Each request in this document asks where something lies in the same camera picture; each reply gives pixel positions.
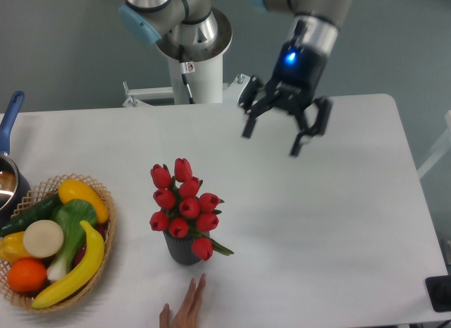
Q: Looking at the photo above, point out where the green cucumber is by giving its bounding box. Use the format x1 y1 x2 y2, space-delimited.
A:
1 194 62 238

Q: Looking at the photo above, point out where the orange fruit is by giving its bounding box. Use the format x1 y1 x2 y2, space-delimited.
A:
7 258 47 293

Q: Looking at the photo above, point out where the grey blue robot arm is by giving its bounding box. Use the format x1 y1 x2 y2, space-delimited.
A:
118 0 352 157

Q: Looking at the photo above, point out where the green bok choy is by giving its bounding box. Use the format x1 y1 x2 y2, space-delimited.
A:
47 199 97 283

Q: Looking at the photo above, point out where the red tulip bouquet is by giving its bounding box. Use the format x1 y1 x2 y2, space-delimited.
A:
149 158 234 261

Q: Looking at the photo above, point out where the woven wicker basket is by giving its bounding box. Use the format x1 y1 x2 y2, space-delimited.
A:
1 174 116 313

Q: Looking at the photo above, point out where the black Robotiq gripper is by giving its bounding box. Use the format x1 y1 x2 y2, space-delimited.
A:
237 42 333 157

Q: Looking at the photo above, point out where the black device at table edge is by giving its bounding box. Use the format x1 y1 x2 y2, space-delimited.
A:
425 275 450 312

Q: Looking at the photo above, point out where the blue handled saucepan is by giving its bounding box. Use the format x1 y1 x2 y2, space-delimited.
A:
1 91 30 227

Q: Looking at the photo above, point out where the beige round radish slice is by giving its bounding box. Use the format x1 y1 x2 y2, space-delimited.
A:
23 220 64 258

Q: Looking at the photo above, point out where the dark grey ribbed vase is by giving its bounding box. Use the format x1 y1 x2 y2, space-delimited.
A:
163 231 201 265

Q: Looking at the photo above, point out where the bare human hand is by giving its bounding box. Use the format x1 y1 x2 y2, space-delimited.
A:
159 273 206 328

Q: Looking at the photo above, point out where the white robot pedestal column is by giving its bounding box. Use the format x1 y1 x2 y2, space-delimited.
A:
167 55 223 104

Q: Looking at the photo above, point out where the yellow squash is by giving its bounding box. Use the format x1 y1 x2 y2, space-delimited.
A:
58 179 109 224

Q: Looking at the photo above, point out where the yellow banana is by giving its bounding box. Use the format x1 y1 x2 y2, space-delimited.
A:
32 220 105 309

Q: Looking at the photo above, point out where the yellow bell pepper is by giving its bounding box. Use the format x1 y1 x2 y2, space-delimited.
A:
1 231 32 263

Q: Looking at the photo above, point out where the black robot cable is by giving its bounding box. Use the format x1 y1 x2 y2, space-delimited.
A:
177 44 196 105

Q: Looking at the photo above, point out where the white frame at right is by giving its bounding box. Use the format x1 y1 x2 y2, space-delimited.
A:
416 110 450 179

